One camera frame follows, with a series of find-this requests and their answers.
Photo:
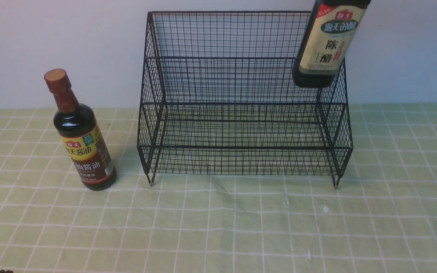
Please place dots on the black wire mesh shelf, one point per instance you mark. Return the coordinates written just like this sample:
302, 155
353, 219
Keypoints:
218, 98

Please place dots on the vinegar bottle tan cap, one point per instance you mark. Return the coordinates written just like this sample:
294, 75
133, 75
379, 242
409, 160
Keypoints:
330, 30

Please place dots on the soy sauce bottle red cap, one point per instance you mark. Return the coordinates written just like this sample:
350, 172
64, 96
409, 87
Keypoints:
77, 127

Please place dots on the green checkered tablecloth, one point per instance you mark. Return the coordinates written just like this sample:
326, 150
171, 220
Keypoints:
381, 219

